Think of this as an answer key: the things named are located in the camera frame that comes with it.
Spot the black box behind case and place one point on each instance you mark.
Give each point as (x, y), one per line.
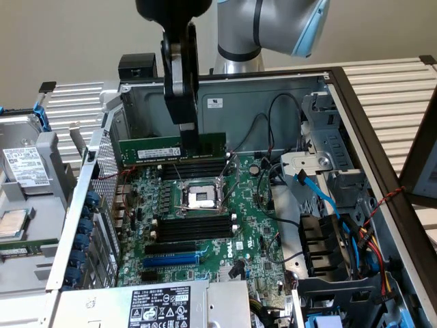
(136, 65)

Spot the black fan shroud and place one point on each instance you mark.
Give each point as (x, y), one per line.
(317, 239)

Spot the round coin battery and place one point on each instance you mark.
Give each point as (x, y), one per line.
(254, 169)

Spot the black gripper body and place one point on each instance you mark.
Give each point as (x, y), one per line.
(174, 12)

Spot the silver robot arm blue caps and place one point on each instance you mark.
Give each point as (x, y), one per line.
(246, 27)

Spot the blue disk caddy rail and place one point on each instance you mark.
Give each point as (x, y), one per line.
(41, 118)

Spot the silver hard disk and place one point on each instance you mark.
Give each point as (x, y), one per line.
(29, 164)

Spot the metal locking lever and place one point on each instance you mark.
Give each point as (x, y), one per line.
(177, 174)

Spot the short black expansion slot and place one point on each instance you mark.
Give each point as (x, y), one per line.
(152, 276)

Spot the CPU socket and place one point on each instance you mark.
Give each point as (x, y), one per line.
(199, 198)

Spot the green RAM stick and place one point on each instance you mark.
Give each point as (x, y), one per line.
(13, 251)
(150, 152)

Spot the silver chipset heatsink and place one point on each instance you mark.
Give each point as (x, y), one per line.
(223, 275)

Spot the silver power supply unit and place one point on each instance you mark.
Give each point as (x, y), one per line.
(102, 304)

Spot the open metal PC case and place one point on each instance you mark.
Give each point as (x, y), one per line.
(239, 119)

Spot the green Dell motherboard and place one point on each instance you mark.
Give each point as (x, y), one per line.
(246, 205)

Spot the grey parts rack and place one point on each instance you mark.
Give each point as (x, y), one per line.
(44, 218)

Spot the silver CPU chip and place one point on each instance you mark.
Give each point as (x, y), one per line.
(12, 222)

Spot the long black expansion slot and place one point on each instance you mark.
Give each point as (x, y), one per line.
(170, 247)

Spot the blue expansion slot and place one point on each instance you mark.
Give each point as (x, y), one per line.
(170, 261)

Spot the graphics card metal bracket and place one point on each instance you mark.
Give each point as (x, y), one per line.
(76, 131)

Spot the blue card retention clip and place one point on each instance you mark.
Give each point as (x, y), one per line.
(92, 199)
(82, 241)
(74, 275)
(78, 258)
(86, 226)

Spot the black table end cap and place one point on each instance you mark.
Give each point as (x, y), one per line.
(48, 86)
(428, 60)

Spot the metal socket cover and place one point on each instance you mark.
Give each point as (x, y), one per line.
(230, 167)

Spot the white label sticker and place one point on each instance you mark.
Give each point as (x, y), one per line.
(213, 102)

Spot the grey plastic drive cage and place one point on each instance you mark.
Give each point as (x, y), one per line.
(341, 290)

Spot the dark leaning panel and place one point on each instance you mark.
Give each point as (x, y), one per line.
(414, 164)

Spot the silver disk bay cage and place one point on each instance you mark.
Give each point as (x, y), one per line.
(327, 143)

